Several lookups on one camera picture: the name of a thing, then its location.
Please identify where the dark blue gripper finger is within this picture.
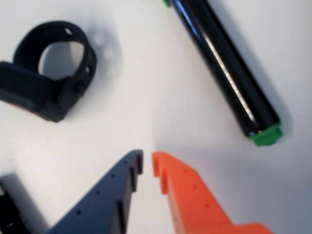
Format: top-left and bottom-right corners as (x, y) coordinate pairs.
(46, 149), (144, 234)

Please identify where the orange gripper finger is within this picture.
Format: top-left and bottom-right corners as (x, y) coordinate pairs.
(151, 151), (273, 234)

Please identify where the small black flashlight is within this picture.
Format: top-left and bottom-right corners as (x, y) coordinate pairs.
(0, 173), (34, 234)

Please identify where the black marker with green cap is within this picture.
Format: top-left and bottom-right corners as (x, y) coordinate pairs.
(162, 0), (283, 148)

